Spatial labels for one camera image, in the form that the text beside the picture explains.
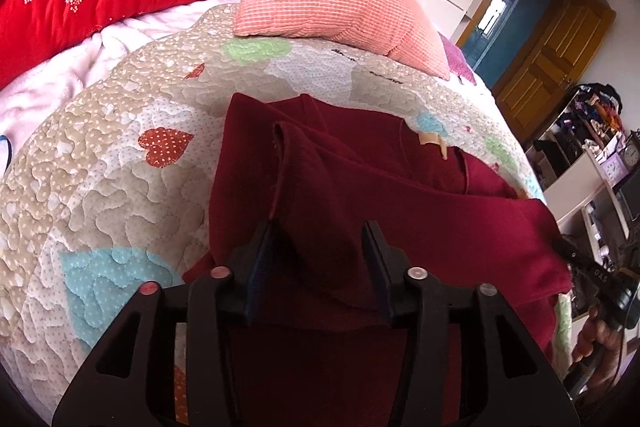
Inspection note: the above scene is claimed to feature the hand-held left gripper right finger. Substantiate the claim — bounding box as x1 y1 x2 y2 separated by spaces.
361 220 581 427

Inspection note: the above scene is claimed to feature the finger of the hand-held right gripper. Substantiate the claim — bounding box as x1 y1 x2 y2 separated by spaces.
552 236 593 269

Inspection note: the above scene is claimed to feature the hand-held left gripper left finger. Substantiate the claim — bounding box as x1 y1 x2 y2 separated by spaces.
51 219 276 427

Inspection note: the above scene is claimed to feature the dark red garment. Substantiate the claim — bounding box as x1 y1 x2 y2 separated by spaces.
182 93 573 427

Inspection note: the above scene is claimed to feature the shelf rack with clothes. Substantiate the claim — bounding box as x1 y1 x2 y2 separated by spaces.
532 82 626 188

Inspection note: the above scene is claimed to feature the person's right hand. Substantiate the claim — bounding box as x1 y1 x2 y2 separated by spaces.
572 304 631 380

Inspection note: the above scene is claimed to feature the white cabinet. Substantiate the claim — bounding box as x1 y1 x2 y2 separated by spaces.
542 147 640 268

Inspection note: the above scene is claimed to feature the purple square clock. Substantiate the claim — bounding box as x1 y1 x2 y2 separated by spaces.
602 157 631 184

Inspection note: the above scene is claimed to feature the wooden door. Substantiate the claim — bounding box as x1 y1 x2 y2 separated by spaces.
492 0 616 142

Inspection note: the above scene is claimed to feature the heart-patterned quilted bedspread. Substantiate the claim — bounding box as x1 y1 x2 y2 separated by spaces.
0 0 573 427

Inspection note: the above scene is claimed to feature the purple cloth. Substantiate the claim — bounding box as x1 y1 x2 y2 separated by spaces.
439 32 477 85

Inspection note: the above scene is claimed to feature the blue glass door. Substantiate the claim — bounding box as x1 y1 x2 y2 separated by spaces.
462 0 558 90

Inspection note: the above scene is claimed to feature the pink textured pillow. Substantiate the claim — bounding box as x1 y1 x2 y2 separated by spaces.
233 0 452 81

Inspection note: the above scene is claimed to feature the pale pink fleece sheet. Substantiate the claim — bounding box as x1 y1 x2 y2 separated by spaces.
0 0 243 142

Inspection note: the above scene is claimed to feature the red floral duvet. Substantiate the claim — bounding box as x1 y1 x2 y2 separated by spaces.
0 0 258 90

